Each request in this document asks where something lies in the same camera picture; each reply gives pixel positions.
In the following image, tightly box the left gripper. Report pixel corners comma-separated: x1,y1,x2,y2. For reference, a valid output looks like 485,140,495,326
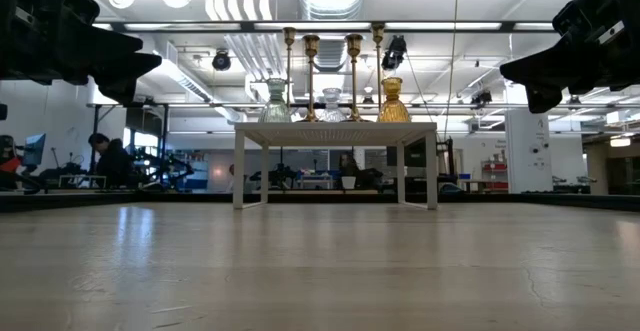
0,0,164,105

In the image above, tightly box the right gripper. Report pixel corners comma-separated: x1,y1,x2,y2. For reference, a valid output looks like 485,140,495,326
499,0,640,114

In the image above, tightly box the amber ribbed glass candle holder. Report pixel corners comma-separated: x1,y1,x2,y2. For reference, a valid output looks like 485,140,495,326
376,76,412,124

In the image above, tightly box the tall brass candlestick holder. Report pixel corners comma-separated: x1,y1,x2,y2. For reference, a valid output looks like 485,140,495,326
370,21,387,115
282,26,298,122

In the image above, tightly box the clear glass cup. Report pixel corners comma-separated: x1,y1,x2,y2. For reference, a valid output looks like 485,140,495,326
257,77,294,124

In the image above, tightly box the short brass candlestick holder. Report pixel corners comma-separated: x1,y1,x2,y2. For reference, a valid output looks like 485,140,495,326
298,33,322,124
343,32,370,124

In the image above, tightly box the clear ribbed glass candle holder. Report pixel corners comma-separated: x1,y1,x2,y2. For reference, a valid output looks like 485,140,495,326
317,87,347,124

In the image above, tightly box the black gantry bar with lights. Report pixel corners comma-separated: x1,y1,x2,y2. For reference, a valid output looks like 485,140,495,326
92,19,556,35

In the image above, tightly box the black ceiling spotlight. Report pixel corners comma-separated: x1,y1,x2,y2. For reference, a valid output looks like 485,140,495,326
211,48,233,72
469,89,494,107

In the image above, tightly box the person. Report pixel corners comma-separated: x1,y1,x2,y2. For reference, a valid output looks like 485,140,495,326
88,132,136,190

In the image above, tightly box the computer monitor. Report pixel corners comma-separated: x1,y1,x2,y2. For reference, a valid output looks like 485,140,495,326
22,133,47,167

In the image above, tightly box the red storage rack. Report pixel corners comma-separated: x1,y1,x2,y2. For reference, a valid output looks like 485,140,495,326
481,159,510,192

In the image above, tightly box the white perforated metal shelf riser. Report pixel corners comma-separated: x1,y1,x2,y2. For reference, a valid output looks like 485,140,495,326
232,121,439,211

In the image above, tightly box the black aluminium table frame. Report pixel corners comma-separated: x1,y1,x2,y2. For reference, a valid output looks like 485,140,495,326
0,189,640,213

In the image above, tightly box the black overhead camera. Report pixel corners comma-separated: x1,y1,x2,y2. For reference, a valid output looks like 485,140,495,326
381,34,408,71

